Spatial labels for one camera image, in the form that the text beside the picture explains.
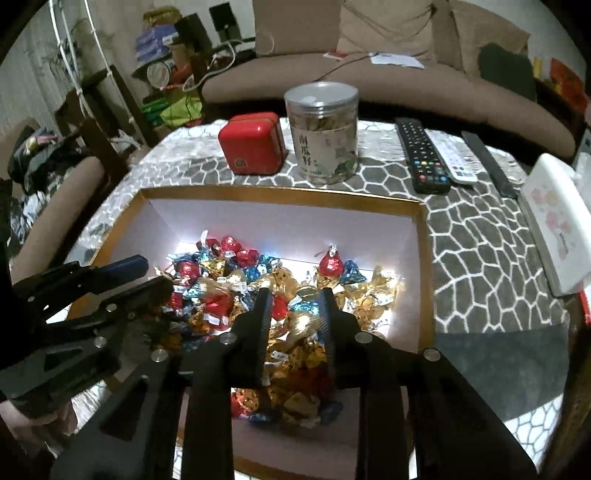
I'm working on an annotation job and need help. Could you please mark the white pole rack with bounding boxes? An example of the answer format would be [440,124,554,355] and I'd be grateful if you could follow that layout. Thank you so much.
[48,0,139,139]

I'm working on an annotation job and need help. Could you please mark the white remote control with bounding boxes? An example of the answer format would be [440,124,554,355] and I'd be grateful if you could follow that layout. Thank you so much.
[425,129,479,186]

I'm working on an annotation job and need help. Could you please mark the slim black remote control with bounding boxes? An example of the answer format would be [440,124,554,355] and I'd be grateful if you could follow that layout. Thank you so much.
[462,130,520,200]

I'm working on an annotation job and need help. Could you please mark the clear plastic jar of seeds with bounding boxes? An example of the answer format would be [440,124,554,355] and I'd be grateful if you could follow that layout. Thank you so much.
[283,82,360,185]

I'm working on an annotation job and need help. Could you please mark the dark wooden chair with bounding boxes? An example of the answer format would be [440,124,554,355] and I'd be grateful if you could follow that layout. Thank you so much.
[53,65,153,185]

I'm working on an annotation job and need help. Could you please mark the cardboard box with white inside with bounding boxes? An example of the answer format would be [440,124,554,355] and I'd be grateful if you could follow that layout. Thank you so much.
[69,186,437,480]

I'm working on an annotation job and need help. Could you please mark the white paper sheet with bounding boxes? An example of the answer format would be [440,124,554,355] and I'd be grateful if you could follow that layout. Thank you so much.
[370,52,424,70]

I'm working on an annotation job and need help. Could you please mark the brown armchair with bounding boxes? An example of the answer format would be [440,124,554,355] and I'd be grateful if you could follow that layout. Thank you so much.
[0,117,107,273]

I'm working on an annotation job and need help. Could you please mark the red square tin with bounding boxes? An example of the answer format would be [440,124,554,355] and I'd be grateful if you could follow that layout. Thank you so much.
[218,112,287,176]

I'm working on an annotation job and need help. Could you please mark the round metal tin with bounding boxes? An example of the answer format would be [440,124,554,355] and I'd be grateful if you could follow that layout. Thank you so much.
[147,60,178,88]

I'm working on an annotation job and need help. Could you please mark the brown sofa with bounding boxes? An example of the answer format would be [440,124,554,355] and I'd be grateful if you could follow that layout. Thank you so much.
[201,0,578,160]

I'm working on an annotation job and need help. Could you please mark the pile of foil-wrapped chocolates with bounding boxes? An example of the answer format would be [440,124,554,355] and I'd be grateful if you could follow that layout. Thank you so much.
[152,231,407,428]

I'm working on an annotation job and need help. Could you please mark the red packages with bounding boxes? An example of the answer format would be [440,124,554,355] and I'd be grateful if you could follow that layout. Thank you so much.
[549,58,589,107]

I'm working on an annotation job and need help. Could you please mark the dark green cushion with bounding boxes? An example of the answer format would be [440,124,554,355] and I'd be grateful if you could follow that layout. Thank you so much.
[478,43,539,103]

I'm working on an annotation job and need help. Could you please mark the pile of clothes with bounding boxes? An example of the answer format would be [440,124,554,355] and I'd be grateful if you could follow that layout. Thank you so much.
[7,124,88,195]

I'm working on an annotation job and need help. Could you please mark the green bag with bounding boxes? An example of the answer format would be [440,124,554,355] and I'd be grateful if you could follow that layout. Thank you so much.
[141,95,204,130]

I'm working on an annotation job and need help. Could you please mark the white tissue box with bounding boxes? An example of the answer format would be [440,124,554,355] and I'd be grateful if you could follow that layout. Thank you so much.
[517,153,591,297]

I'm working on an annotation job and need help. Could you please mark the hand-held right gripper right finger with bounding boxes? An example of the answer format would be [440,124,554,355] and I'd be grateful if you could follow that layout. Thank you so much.
[318,287,539,480]

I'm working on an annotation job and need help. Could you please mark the black speaker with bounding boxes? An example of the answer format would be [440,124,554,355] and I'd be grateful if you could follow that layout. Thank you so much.
[209,4,234,42]

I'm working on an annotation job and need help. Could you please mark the white cable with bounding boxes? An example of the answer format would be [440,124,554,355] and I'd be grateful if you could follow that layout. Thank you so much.
[182,39,245,90]

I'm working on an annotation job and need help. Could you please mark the beige sofa cushion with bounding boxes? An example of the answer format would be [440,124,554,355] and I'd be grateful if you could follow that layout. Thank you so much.
[337,0,439,65]
[450,0,532,84]

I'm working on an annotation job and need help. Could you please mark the person's left hand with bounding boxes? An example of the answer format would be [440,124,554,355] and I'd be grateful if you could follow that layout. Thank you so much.
[0,401,77,462]

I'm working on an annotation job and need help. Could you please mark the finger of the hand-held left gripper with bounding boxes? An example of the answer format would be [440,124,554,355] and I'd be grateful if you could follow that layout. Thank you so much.
[0,276,175,403]
[11,255,149,315]

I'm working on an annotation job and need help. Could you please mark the purple boxes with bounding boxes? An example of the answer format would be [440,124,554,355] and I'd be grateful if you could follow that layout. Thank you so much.
[134,25,176,61]

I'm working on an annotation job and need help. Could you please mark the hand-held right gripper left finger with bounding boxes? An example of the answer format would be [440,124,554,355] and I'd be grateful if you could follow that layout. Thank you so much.
[48,288,278,480]

